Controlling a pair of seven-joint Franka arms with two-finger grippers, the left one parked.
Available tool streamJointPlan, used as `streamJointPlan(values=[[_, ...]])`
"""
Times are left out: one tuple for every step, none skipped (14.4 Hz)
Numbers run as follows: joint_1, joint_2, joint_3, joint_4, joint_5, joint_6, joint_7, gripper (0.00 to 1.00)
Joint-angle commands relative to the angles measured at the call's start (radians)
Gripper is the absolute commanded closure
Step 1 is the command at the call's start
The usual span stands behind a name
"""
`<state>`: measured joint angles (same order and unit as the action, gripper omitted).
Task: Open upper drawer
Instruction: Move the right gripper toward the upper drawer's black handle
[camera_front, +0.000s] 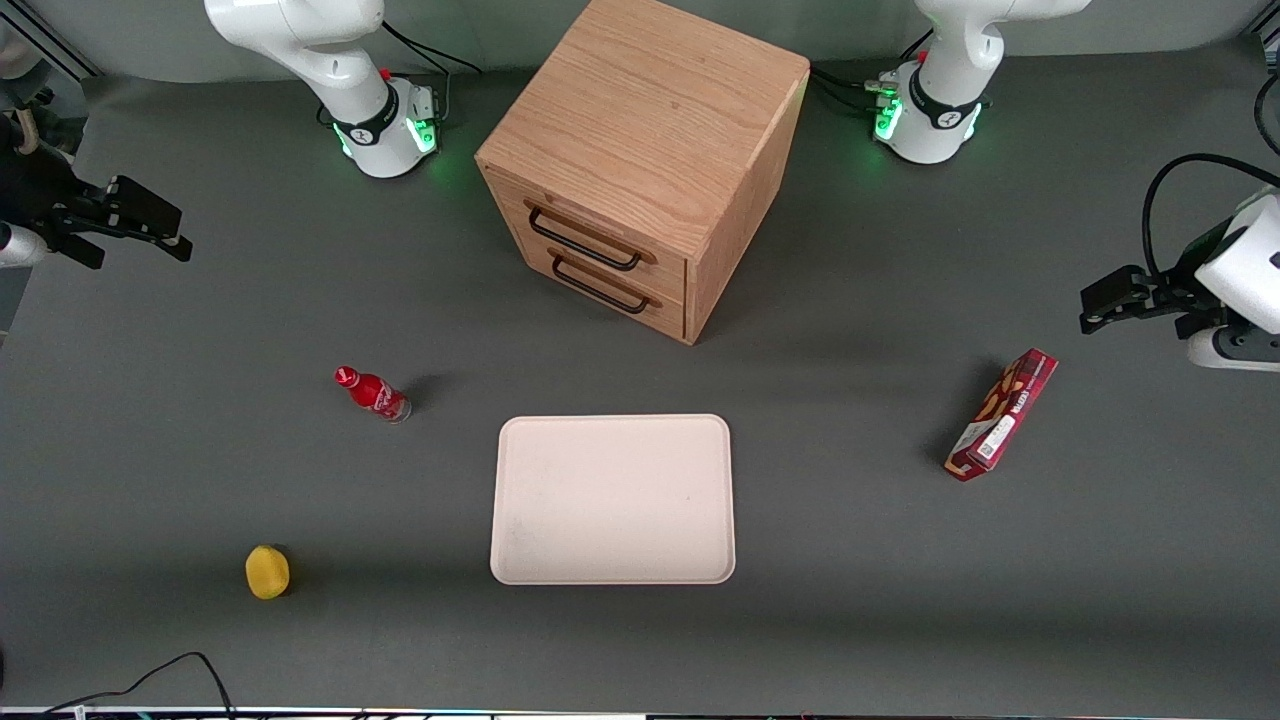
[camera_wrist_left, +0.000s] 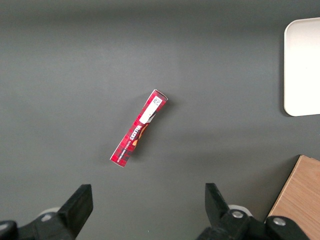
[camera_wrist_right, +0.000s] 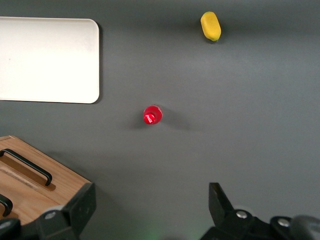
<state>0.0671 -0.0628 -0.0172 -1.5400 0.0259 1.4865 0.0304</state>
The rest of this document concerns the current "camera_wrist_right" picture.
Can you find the red plastic bottle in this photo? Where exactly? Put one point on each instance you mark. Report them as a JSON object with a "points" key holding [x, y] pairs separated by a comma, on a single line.
{"points": [[152, 116]]}

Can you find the wooden drawer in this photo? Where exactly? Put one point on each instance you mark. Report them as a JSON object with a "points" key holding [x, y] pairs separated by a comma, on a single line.
{"points": [[25, 200], [62, 180]]}

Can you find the yellow toy corn cob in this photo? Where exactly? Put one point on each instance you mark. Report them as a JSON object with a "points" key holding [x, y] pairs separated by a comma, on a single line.
{"points": [[210, 26]]}

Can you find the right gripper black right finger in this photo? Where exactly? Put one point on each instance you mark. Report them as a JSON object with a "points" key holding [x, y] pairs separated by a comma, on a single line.
{"points": [[222, 215]]}

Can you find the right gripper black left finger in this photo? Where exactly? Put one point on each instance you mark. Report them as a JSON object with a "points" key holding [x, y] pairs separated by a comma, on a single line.
{"points": [[77, 210]]}

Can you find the white rectangular tray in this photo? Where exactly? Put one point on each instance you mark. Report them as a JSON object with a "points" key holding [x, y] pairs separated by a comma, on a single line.
{"points": [[50, 60]]}

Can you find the wooden board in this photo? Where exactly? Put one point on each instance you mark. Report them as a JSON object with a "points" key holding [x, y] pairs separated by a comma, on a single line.
{"points": [[4, 138]]}

